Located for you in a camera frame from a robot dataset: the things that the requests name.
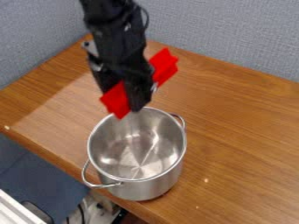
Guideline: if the red rectangular block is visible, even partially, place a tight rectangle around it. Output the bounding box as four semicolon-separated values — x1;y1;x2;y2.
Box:
99;48;179;119

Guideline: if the white radiator panel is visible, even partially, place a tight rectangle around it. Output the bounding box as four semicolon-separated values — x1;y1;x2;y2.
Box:
0;189;46;224

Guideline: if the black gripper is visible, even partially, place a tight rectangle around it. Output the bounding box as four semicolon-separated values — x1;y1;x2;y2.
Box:
78;0;153;112

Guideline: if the white device under table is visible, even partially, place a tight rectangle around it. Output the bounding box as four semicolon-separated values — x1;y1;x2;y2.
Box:
61;193;120;224

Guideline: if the stainless steel pot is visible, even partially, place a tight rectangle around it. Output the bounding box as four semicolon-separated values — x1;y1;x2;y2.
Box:
81;107;187;201

